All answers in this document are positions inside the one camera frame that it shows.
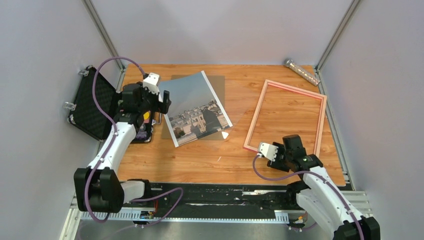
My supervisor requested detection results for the clear acrylic sheet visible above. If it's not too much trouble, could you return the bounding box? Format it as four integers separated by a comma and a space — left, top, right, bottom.
198, 109, 252, 141

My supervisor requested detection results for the wooden picture frame pink inlay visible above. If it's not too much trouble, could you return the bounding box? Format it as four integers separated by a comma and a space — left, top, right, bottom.
242, 79, 327, 156

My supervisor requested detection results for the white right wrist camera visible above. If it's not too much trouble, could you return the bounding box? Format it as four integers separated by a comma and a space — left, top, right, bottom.
257, 142, 279, 162

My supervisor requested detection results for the city buildings photo print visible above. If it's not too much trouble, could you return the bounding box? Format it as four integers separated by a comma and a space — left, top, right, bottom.
159, 70, 228, 148

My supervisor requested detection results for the glittery silver tube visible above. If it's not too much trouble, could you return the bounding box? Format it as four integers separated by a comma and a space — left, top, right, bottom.
283, 58, 321, 87

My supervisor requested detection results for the brown cardboard backing board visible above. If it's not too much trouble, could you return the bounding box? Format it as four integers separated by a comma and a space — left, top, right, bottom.
160, 75, 225, 141

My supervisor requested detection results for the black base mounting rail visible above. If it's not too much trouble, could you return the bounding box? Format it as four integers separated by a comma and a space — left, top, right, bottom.
124, 182, 302, 219

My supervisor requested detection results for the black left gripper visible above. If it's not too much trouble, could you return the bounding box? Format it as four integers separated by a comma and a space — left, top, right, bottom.
138, 82, 172, 115

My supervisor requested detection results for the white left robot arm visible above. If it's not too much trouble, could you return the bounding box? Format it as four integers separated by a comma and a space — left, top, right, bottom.
73, 82, 172, 213

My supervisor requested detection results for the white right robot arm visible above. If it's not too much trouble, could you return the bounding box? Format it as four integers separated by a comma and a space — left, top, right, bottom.
258, 134, 381, 240

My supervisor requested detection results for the black poker chip case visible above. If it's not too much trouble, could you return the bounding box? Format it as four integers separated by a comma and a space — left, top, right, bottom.
63, 65, 157, 144

